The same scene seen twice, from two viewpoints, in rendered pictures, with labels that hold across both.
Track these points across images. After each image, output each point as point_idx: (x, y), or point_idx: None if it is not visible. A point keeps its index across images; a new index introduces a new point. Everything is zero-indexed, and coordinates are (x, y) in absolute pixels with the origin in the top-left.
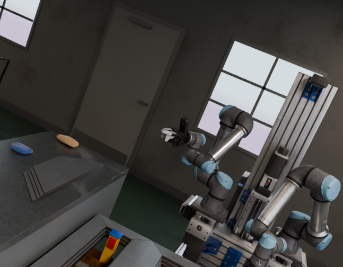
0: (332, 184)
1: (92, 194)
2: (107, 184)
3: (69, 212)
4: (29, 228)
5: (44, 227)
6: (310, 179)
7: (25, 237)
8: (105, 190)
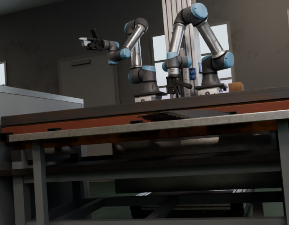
0: (196, 5)
1: (51, 98)
2: (63, 98)
3: (32, 99)
4: None
5: (12, 95)
6: (184, 14)
7: None
8: (65, 105)
